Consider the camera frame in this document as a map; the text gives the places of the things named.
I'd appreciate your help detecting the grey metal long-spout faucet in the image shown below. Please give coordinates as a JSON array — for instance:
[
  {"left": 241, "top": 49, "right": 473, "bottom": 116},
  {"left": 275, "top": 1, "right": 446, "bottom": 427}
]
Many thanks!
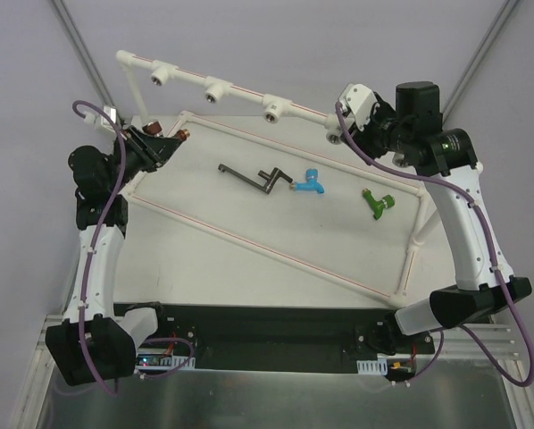
[{"left": 217, "top": 164, "right": 293, "bottom": 197}]

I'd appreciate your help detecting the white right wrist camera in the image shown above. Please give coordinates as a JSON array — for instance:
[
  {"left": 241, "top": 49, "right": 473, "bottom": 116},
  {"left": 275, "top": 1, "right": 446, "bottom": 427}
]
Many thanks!
[{"left": 338, "top": 83, "right": 378, "bottom": 130}]

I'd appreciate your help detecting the left white cable duct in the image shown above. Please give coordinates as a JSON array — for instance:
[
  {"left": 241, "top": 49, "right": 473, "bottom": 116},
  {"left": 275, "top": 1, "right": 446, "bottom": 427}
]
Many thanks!
[{"left": 136, "top": 351, "right": 196, "bottom": 373}]

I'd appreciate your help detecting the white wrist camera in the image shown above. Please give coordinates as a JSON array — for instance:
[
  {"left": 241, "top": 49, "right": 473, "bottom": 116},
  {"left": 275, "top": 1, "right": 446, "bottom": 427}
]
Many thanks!
[
  {"left": 83, "top": 105, "right": 119, "bottom": 138},
  {"left": 338, "top": 83, "right": 378, "bottom": 130}
]

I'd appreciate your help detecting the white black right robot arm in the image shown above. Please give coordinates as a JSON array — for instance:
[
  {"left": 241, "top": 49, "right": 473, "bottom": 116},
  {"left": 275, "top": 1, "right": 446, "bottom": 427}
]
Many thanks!
[{"left": 338, "top": 81, "right": 532, "bottom": 353}]

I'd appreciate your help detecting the right white cable duct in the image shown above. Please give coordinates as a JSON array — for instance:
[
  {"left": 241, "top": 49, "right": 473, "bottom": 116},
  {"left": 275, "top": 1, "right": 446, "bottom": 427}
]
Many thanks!
[{"left": 357, "top": 355, "right": 418, "bottom": 375}]

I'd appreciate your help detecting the white cable duct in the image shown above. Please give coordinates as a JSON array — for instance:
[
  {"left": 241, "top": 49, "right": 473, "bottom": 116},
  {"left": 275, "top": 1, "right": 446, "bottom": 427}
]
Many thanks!
[
  {"left": 357, "top": 355, "right": 418, "bottom": 375},
  {"left": 136, "top": 351, "right": 196, "bottom": 373}
]

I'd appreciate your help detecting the aluminium enclosure frame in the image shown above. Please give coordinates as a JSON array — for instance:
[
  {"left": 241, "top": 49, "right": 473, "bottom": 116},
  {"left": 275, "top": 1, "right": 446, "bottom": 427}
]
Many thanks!
[{"left": 7, "top": 0, "right": 534, "bottom": 429}]

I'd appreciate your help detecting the white PVC pipe frame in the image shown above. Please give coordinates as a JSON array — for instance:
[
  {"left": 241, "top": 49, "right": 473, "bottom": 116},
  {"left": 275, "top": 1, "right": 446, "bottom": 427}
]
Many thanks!
[{"left": 114, "top": 49, "right": 442, "bottom": 309}]

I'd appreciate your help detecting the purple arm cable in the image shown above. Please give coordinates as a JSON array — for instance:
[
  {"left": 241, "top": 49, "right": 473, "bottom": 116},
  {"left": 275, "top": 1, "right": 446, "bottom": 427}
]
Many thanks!
[
  {"left": 334, "top": 101, "right": 534, "bottom": 388},
  {"left": 71, "top": 100, "right": 196, "bottom": 398}
]

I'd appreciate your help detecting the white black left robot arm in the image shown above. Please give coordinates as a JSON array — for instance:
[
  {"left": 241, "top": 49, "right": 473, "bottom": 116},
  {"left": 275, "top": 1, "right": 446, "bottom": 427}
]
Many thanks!
[{"left": 46, "top": 126, "right": 189, "bottom": 387}]

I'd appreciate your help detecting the green plastic faucet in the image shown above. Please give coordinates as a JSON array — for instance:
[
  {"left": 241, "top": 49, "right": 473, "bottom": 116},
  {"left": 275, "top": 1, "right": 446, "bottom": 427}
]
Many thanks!
[{"left": 362, "top": 189, "right": 396, "bottom": 220}]

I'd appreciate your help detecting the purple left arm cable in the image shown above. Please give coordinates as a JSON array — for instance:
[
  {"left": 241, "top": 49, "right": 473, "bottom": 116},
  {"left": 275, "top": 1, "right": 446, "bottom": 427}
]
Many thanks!
[{"left": 71, "top": 100, "right": 196, "bottom": 398}]

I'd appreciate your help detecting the blue plastic faucet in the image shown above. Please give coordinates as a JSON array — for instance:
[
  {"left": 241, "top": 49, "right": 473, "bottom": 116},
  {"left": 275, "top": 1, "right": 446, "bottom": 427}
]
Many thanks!
[{"left": 289, "top": 168, "right": 325, "bottom": 194}]

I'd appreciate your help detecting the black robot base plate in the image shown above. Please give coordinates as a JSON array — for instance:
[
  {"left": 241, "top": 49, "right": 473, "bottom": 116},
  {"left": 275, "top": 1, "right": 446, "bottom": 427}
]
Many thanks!
[{"left": 65, "top": 301, "right": 494, "bottom": 372}]

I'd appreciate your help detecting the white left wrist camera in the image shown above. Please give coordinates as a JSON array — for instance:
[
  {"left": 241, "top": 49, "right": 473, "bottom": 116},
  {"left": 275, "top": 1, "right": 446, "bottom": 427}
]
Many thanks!
[{"left": 83, "top": 105, "right": 119, "bottom": 138}]

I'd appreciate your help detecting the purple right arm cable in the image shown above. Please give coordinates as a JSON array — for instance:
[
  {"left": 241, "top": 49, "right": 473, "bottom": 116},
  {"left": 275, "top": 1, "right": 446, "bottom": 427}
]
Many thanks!
[{"left": 334, "top": 101, "right": 534, "bottom": 388}]

